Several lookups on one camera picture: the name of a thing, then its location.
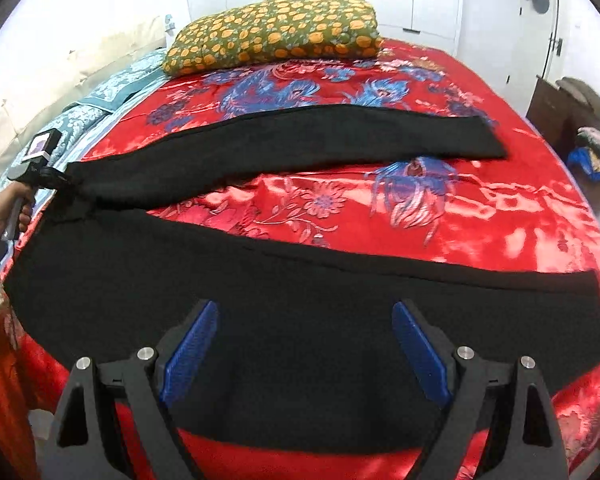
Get blue bag with clothes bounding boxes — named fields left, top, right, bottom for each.
left=567, top=127, right=600, bottom=182

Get striped blue green bedsheet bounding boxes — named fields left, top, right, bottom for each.
left=54, top=76, right=166, bottom=170

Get teal damask pillow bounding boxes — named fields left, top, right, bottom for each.
left=0, top=104, right=107, bottom=192
left=78, top=48, right=166, bottom=113

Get cream padded headboard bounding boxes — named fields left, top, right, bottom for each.
left=0, top=12, right=166, bottom=158

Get person's left hand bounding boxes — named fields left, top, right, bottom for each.
left=0, top=182, right=34, bottom=238

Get teal damask pillow near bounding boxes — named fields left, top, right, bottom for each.
left=0, top=104, right=107, bottom=192

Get pile of clothes on cabinet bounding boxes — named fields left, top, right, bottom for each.
left=556, top=77, right=600, bottom=122

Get green orange floral folded quilt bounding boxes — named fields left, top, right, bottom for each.
left=162, top=0, right=382, bottom=77

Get black pants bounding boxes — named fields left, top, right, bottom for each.
left=5, top=105, right=600, bottom=454

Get teal damask pillow far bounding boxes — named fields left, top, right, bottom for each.
left=78, top=48, right=166, bottom=113

